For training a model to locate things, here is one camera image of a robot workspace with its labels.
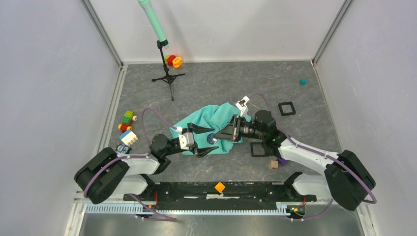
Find small teal cube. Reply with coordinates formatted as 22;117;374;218
299;78;307;86

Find orange diamond marker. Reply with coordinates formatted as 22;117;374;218
214;182;226;194

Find black tripod stand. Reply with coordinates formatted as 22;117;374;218
151;40;185;101

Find colourful toy brick train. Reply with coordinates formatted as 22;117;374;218
118;111;138;133

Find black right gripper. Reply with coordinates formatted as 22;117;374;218
213;115;265;143

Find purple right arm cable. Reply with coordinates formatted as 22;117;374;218
247;92;378;205

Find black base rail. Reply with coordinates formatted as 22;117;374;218
123;175;317;210

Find mint green garment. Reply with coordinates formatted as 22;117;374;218
174;103;240;155

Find blue white toy brick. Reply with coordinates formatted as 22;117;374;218
119;129;138;147

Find black square frame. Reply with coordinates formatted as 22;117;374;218
250;142;268;157
278;101;296;117

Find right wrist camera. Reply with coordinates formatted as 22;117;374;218
235;96;250;117

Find red orange toy rings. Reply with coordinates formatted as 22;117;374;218
164;55;183;69

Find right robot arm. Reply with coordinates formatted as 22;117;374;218
214;110;377;211

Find mint green microphone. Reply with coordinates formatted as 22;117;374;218
137;0;169;48

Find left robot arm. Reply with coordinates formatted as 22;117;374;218
74;123;216;204

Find small wooden cube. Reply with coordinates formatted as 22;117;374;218
268;160;279;170

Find purple toy brick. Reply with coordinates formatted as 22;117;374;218
277;158;289;166

